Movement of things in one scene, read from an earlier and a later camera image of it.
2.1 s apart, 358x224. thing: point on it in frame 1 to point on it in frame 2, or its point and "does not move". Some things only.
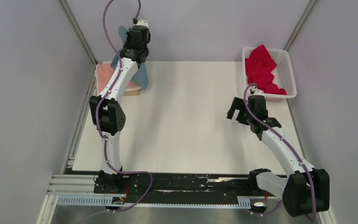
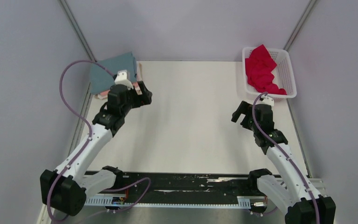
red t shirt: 259,66 does not move
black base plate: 179,185 does not move
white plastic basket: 283,73 does not move
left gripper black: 128,39 to 145,97
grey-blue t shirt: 141,77 to 101,80
